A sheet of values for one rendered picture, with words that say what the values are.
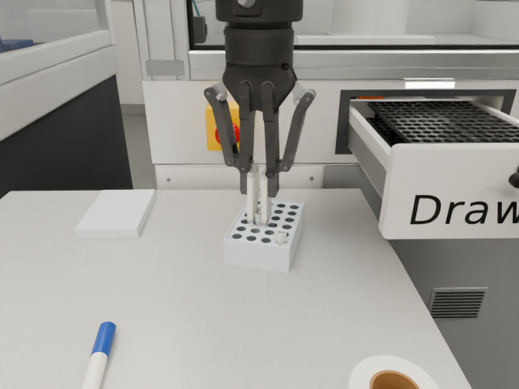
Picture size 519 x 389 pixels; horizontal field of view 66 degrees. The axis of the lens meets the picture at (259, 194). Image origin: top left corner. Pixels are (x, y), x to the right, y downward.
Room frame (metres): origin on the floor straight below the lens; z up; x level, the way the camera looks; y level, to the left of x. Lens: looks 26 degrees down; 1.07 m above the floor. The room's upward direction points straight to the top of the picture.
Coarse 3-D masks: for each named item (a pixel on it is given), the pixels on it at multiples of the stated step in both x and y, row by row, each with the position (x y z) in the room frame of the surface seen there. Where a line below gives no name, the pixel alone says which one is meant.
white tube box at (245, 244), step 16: (272, 208) 0.51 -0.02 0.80; (288, 208) 0.51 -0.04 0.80; (240, 224) 0.46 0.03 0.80; (272, 224) 0.47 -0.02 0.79; (288, 224) 0.46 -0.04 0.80; (224, 240) 0.42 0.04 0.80; (240, 240) 0.42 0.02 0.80; (256, 240) 0.42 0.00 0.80; (272, 240) 0.42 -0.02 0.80; (288, 240) 0.42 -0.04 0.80; (224, 256) 0.42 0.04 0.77; (240, 256) 0.42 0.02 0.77; (256, 256) 0.41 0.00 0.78; (272, 256) 0.41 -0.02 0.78; (288, 256) 0.40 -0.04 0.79; (288, 272) 0.40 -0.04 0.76
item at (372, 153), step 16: (352, 112) 0.66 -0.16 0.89; (368, 112) 0.74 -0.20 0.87; (496, 112) 0.66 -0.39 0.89; (352, 128) 0.64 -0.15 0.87; (368, 128) 0.57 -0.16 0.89; (352, 144) 0.63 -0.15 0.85; (368, 144) 0.55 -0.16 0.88; (384, 144) 0.50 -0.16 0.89; (368, 160) 0.53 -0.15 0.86; (384, 160) 0.47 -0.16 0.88; (368, 176) 0.52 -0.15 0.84; (384, 176) 0.46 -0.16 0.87
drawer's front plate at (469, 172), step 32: (416, 160) 0.39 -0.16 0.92; (448, 160) 0.39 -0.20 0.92; (480, 160) 0.39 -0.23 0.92; (512, 160) 0.39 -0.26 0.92; (384, 192) 0.40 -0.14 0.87; (416, 192) 0.39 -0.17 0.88; (448, 192) 0.39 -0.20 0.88; (480, 192) 0.39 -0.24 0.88; (512, 192) 0.39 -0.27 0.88; (384, 224) 0.39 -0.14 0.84; (448, 224) 0.39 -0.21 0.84; (480, 224) 0.39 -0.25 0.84; (512, 224) 0.39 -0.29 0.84
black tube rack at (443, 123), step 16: (384, 112) 0.64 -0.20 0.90; (400, 112) 0.64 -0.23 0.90; (416, 112) 0.64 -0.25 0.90; (432, 112) 0.64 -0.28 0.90; (448, 112) 0.64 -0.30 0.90; (464, 112) 0.64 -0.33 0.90; (480, 112) 0.64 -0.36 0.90; (384, 128) 0.65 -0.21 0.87; (400, 128) 0.56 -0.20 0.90; (416, 128) 0.55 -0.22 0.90; (432, 128) 0.56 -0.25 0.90; (448, 128) 0.56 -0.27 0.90; (464, 128) 0.56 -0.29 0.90; (480, 128) 0.55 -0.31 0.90; (496, 128) 0.56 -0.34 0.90; (512, 128) 0.56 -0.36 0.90
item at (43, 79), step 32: (96, 32) 1.45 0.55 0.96; (0, 64) 0.85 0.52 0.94; (32, 64) 0.97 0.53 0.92; (64, 64) 1.14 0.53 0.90; (96, 64) 1.37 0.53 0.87; (0, 96) 0.82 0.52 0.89; (32, 96) 0.94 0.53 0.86; (64, 96) 1.09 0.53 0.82; (96, 96) 1.37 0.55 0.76; (0, 128) 0.79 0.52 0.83; (32, 128) 0.94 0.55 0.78; (64, 128) 1.10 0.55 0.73; (96, 128) 1.32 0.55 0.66; (0, 160) 0.79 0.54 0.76; (32, 160) 0.90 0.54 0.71; (64, 160) 1.06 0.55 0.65; (96, 160) 1.27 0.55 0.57; (128, 160) 1.60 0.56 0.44; (0, 192) 0.76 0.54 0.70
